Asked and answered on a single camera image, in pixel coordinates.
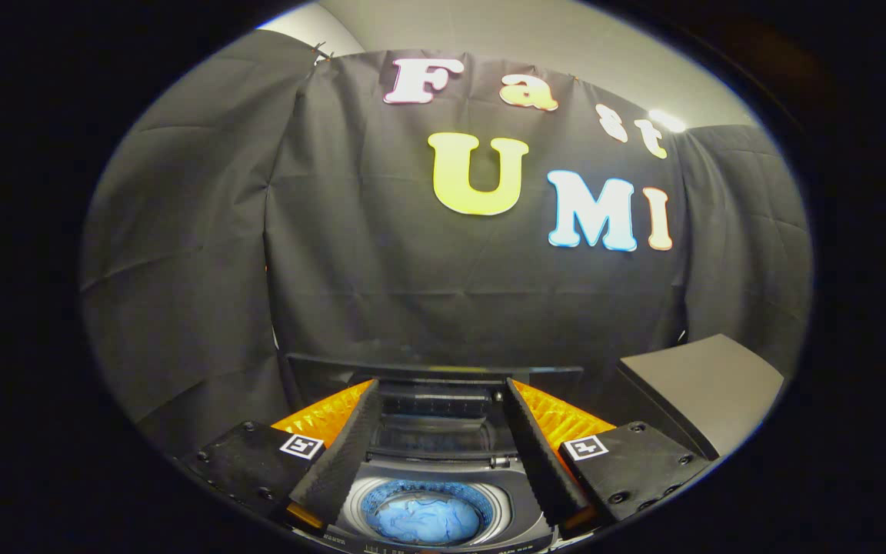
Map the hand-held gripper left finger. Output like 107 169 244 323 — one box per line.
182 379 381 533

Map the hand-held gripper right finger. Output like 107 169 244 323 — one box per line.
505 377 713 532

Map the dark grey washing machine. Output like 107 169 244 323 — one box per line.
285 352 586 554

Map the dark washing machine lid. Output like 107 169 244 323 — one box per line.
287 352 584 462

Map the light blue polo shirt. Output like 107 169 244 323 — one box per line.
372 492 482 546

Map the black side table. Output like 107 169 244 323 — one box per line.
616 333 786 461

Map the black backdrop cloth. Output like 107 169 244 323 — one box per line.
80 31 813 455

